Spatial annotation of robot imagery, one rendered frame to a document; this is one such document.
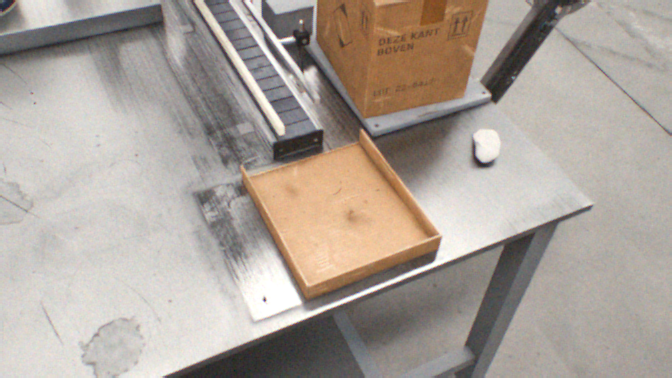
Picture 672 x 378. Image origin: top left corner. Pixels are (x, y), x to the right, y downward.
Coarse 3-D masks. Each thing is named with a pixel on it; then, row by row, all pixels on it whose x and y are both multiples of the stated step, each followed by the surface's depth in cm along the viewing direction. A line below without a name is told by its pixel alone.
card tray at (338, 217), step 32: (320, 160) 128; (352, 160) 129; (384, 160) 124; (256, 192) 117; (288, 192) 122; (320, 192) 123; (352, 192) 123; (384, 192) 124; (288, 224) 117; (320, 224) 117; (352, 224) 118; (384, 224) 118; (416, 224) 119; (288, 256) 109; (320, 256) 113; (352, 256) 113; (384, 256) 109; (416, 256) 114; (320, 288) 106
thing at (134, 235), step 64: (256, 0) 167; (0, 64) 144; (64, 64) 145; (128, 64) 146; (192, 64) 148; (0, 128) 130; (64, 128) 131; (128, 128) 132; (192, 128) 133; (448, 128) 138; (512, 128) 139; (0, 192) 119; (64, 192) 120; (128, 192) 121; (192, 192) 121; (448, 192) 125; (512, 192) 126; (576, 192) 127; (0, 256) 110; (64, 256) 110; (128, 256) 111; (192, 256) 112; (256, 256) 112; (448, 256) 115; (0, 320) 102; (64, 320) 102; (128, 320) 103; (192, 320) 103; (256, 320) 104
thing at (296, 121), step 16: (192, 0) 156; (208, 0) 157; (224, 0) 157; (224, 16) 152; (224, 32) 148; (240, 32) 148; (240, 48) 144; (256, 48) 145; (256, 64) 141; (240, 80) 139; (256, 80) 137; (272, 80) 137; (272, 96) 134; (288, 96) 134; (288, 112) 131; (304, 112) 131; (272, 128) 127; (288, 128) 127; (304, 128) 128
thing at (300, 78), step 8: (240, 0) 144; (248, 0) 143; (248, 8) 141; (256, 16) 139; (264, 24) 137; (264, 32) 136; (272, 40) 133; (280, 48) 131; (288, 56) 130; (288, 64) 129; (296, 72) 126; (296, 80) 127; (304, 80) 125; (304, 88) 124; (312, 88) 123; (312, 96) 122
